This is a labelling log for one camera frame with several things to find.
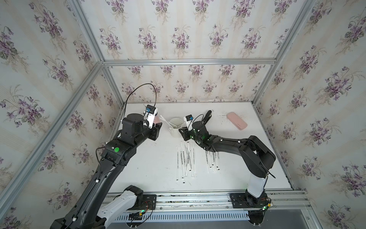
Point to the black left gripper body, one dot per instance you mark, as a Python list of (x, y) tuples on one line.
[(153, 132)]

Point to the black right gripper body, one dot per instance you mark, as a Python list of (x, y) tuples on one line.
[(187, 135)]

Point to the eleventh straw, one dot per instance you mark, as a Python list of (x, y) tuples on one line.
[(193, 160)]

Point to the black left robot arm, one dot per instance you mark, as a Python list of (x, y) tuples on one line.
[(88, 212)]

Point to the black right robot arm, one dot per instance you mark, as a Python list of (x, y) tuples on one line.
[(258, 158)]

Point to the bundle of wrapped straws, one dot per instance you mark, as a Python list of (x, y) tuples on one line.
[(168, 121)]

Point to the white straw cup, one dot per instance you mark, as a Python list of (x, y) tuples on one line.
[(175, 132)]

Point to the black stapler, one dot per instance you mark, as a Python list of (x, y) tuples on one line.
[(207, 117)]

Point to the pink eraser case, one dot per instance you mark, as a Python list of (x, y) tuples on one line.
[(237, 121)]

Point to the aluminium mounting rail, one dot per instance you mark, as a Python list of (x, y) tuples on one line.
[(220, 200)]

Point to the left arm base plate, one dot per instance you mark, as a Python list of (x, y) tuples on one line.
[(145, 202)]

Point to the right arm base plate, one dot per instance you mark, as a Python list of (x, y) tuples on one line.
[(246, 200)]

